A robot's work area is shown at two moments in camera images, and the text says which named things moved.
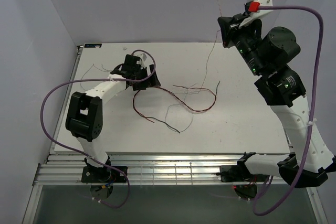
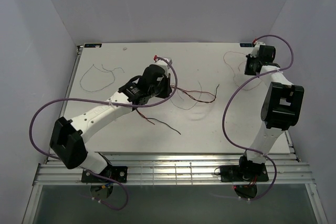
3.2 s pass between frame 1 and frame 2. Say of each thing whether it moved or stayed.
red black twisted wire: moved
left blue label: stayed
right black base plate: stayed
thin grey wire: stayed
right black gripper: moved
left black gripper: moved
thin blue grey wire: moved
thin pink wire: moved
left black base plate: stayed
